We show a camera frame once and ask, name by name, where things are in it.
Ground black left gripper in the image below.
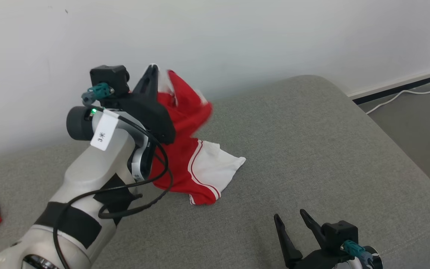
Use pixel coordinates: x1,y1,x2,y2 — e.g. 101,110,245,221
101,64,177,146

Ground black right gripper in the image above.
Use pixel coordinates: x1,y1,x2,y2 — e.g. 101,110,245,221
274,210,350,269

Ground red and white jersey shirt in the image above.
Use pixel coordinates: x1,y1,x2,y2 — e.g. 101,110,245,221
149,69,246,205

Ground black floor edge strip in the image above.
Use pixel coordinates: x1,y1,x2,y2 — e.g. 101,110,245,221
352,71,430,105

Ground teal left camera connector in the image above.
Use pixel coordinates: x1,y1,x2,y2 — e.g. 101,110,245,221
82,83,115,105

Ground teal camera connector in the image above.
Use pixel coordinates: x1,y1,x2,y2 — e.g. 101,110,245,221
82,83,115,105
341,240,369,260

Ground teal right camera connector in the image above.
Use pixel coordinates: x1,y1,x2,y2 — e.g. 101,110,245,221
341,240,369,260

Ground white paper cable tag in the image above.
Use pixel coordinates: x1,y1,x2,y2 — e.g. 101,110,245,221
90,110,119,151

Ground white wall baseboard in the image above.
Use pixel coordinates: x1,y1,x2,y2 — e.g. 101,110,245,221
348,64,430,100

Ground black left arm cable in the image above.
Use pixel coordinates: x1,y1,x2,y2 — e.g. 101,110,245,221
53,116,169,269

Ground white floor cable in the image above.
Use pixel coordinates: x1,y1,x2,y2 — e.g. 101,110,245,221
366,87,430,115

